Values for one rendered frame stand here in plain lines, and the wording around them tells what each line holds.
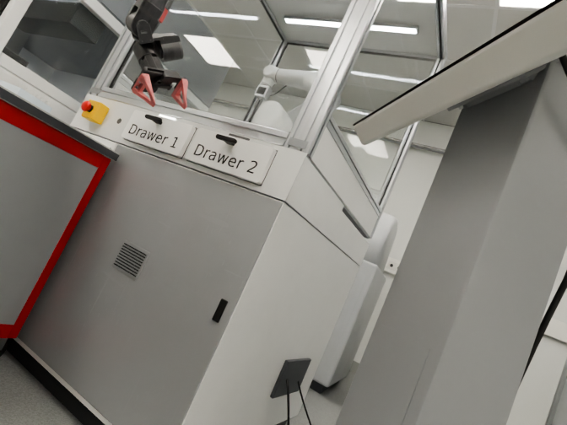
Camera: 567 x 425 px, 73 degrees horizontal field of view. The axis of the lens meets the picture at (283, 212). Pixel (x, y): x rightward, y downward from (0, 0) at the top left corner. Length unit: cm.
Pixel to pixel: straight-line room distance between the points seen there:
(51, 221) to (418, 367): 115
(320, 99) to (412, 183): 334
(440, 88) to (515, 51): 12
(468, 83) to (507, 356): 34
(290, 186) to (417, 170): 349
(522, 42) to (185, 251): 92
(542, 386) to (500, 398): 356
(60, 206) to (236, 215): 58
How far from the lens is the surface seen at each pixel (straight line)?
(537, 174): 58
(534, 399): 413
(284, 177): 105
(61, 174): 136
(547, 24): 48
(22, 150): 129
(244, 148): 112
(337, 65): 118
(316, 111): 111
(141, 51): 118
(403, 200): 434
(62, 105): 211
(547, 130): 60
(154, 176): 131
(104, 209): 141
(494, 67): 53
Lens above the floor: 63
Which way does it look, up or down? 8 degrees up
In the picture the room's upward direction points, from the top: 24 degrees clockwise
